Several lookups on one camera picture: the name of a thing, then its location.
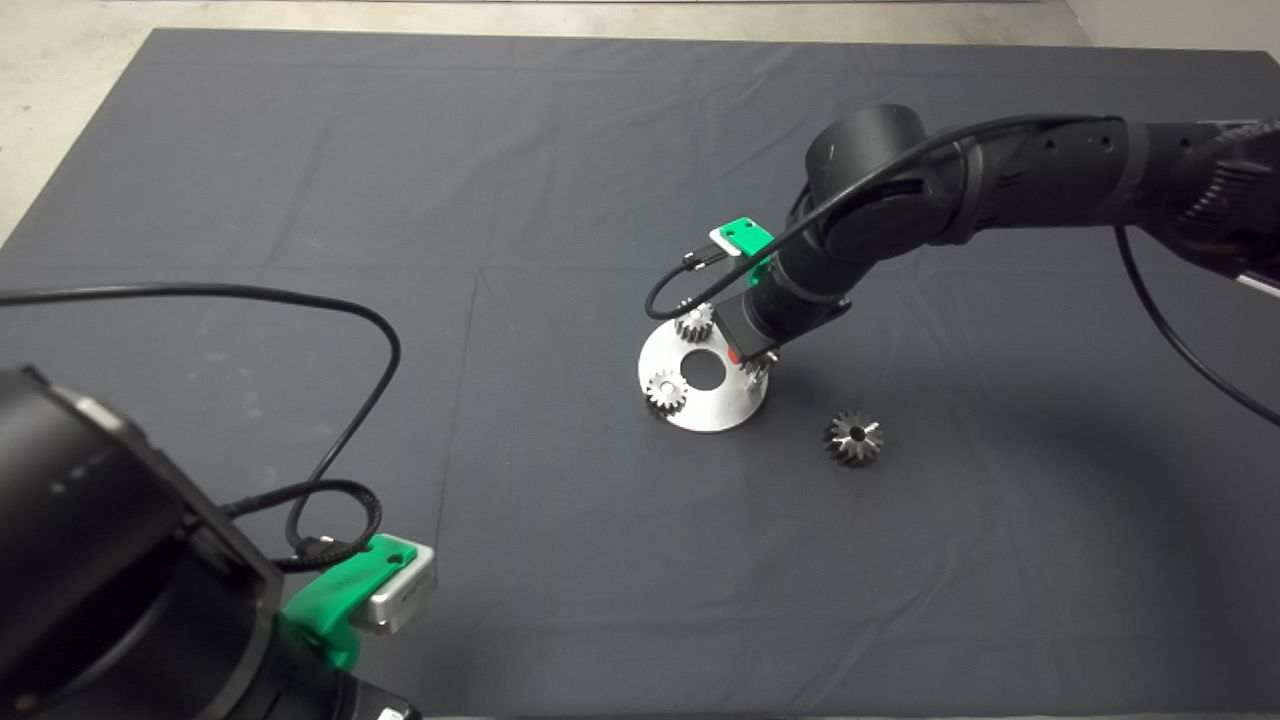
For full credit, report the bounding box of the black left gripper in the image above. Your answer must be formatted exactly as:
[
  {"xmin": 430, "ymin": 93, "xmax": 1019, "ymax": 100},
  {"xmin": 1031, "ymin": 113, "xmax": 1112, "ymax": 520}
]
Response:
[{"xmin": 258, "ymin": 640, "xmax": 421, "ymax": 720}]

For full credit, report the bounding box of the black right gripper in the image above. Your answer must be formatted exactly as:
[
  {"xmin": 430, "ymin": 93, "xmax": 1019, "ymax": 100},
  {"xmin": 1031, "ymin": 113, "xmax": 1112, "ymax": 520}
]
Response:
[{"xmin": 712, "ymin": 283, "xmax": 853, "ymax": 366}]

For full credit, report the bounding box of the large steel gear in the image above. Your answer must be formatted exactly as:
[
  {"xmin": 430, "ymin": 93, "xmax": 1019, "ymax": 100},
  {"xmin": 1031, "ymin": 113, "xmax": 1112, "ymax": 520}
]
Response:
[{"xmin": 824, "ymin": 410, "xmax": 885, "ymax": 467}]

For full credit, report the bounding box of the round metal plate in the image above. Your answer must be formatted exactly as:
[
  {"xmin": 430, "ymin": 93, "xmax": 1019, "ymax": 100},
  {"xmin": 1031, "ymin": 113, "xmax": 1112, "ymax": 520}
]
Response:
[{"xmin": 638, "ymin": 315, "xmax": 771, "ymax": 434}]

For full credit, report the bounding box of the dark grey table cloth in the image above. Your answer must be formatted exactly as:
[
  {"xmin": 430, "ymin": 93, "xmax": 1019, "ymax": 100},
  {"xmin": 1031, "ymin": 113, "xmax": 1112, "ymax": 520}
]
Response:
[{"xmin": 0, "ymin": 28, "xmax": 1280, "ymax": 720}]

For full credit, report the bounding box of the green left camera mount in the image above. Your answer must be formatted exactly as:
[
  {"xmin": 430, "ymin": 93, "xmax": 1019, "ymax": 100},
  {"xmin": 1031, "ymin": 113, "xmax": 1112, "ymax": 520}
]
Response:
[{"xmin": 283, "ymin": 534, "xmax": 421, "ymax": 673}]

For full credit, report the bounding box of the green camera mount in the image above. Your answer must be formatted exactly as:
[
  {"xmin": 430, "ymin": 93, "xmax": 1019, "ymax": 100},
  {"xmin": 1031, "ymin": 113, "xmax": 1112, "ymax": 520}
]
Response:
[
  {"xmin": 283, "ymin": 534, "xmax": 421, "ymax": 673},
  {"xmin": 722, "ymin": 217, "xmax": 776, "ymax": 276}
]

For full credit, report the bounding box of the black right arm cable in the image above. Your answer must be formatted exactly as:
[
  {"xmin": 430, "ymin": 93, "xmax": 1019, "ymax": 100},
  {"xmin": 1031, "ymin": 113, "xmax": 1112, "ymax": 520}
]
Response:
[{"xmin": 645, "ymin": 113, "xmax": 1280, "ymax": 429}]

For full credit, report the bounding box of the green right camera mount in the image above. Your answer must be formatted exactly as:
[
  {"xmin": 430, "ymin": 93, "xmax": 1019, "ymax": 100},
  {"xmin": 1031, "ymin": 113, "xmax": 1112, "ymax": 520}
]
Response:
[{"xmin": 722, "ymin": 217, "xmax": 776, "ymax": 276}]

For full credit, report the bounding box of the silver left camera box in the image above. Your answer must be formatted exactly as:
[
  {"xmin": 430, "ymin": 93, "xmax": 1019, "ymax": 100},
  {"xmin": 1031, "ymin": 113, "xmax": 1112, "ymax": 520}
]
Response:
[{"xmin": 350, "ymin": 545, "xmax": 439, "ymax": 636}]

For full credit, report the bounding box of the black braided cable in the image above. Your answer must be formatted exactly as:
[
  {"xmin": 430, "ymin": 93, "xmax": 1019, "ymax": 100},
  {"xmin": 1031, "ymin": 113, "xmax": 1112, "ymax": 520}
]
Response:
[{"xmin": 222, "ymin": 478, "xmax": 385, "ymax": 574}]

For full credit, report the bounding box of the smooth black camera cable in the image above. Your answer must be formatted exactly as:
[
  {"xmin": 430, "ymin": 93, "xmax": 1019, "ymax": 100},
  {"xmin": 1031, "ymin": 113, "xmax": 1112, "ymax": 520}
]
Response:
[{"xmin": 0, "ymin": 283, "xmax": 402, "ymax": 561}]

